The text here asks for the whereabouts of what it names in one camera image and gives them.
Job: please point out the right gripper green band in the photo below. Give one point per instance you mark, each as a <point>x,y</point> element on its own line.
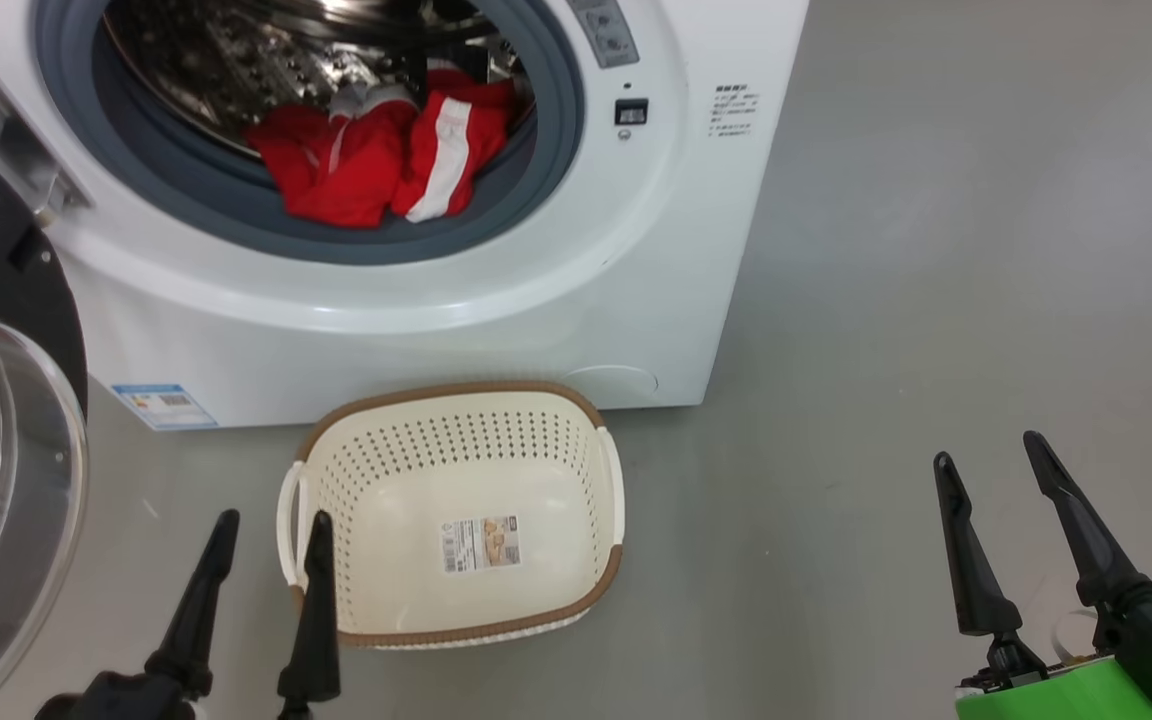
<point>1046,700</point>

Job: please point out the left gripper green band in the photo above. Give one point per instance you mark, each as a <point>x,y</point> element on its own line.
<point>116,700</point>

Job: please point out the black round glass washer door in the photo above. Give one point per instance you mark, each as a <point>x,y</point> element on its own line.
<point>6,500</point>

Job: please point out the red and white garment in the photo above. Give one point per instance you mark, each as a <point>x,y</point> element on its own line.
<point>346,170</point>

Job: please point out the cream basket with brown rim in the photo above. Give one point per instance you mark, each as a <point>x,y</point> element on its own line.
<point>476,625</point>

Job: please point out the printed instruction sticker label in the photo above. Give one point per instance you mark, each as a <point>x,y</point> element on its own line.
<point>479,544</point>

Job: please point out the white front-load washing machine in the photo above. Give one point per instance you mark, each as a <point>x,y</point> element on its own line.
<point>436,330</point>

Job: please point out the washer opening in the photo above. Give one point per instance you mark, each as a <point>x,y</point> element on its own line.
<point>166,190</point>

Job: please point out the metal door hinge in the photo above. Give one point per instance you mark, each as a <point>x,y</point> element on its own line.
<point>11,140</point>

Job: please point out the steel perforated washer drum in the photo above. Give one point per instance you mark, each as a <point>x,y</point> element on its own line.
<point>236,70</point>

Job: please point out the black door latch socket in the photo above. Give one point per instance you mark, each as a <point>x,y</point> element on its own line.
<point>631,112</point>

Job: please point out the blue energy label sticker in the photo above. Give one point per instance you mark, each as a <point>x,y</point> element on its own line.
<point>164,406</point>

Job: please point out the round white filter cover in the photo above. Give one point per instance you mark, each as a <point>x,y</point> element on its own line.
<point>616,383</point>

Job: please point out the grey warning sticker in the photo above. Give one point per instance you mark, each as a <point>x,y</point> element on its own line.
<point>604,30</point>

